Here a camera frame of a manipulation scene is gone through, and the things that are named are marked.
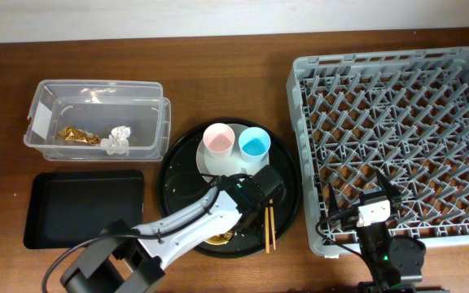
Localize round black serving tray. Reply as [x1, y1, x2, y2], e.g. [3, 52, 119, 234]
[156, 118, 302, 258]

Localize clear plastic waste bin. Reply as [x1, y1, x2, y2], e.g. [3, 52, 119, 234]
[24, 80, 171, 162]

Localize grey dishwasher rack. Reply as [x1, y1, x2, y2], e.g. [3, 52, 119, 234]
[286, 46, 469, 258]

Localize blue cup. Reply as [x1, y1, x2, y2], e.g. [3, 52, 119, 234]
[239, 127, 271, 163]

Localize right wooden chopstick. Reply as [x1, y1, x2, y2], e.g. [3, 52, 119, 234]
[268, 199, 276, 250]

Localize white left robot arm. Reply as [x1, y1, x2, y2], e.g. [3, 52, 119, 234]
[60, 165, 285, 292]

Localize light grey plate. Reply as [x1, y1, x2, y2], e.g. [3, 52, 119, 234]
[196, 124, 270, 176]

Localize wooden chopstick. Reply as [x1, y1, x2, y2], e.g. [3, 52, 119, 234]
[264, 208, 270, 254]
[268, 199, 276, 250]

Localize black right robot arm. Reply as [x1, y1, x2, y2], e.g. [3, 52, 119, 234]
[326, 170, 426, 293]

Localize food scraps with rice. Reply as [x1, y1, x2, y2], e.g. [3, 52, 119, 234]
[210, 231, 234, 242]

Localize white napkin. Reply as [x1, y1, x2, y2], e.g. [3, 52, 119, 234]
[99, 126, 131, 155]

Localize black rectangular tray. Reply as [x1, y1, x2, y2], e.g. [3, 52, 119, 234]
[23, 170, 144, 249]

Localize left wooden chopstick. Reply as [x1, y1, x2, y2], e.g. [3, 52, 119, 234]
[264, 208, 270, 254]

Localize yellow bowl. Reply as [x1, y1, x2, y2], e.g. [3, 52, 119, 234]
[204, 231, 234, 246]

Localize pink cup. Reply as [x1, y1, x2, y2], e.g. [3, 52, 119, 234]
[203, 123, 235, 159]

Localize brown snack wrapper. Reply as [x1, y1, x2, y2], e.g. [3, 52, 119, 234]
[57, 126, 101, 145]

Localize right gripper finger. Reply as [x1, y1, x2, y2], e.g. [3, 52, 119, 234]
[375, 169, 400, 199]
[328, 183, 340, 216]

